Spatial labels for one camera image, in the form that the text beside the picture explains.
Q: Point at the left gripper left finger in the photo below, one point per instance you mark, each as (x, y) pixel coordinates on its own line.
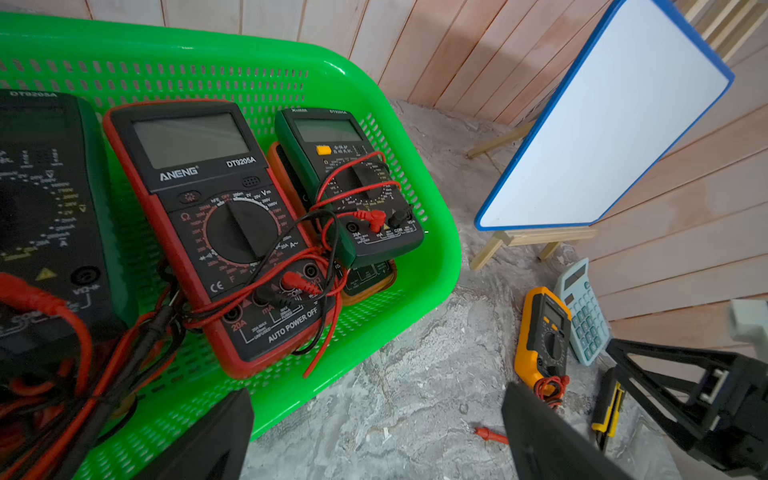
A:
(213, 448)

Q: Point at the yellow black multimeter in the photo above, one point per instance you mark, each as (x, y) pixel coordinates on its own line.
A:
(541, 356)

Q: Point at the light blue calculator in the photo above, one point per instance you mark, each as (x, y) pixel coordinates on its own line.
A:
(590, 330)

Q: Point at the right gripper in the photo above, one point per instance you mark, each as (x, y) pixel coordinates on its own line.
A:
(720, 417)

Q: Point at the orange multimeter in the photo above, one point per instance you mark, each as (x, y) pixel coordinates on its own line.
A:
(363, 282)

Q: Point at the red ANENG multimeter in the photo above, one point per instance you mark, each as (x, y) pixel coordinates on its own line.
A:
(255, 282)

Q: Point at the green DT9205A multimeter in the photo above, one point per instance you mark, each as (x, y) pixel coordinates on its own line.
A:
(367, 216)

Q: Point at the blue framed whiteboard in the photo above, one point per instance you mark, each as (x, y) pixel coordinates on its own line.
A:
(642, 80)

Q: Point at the green plastic basket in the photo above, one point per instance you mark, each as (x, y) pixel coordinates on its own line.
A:
(111, 64)

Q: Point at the yellow black utility knife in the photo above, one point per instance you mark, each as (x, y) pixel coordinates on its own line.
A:
(607, 409)

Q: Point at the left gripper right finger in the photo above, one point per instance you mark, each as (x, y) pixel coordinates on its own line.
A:
(544, 446)

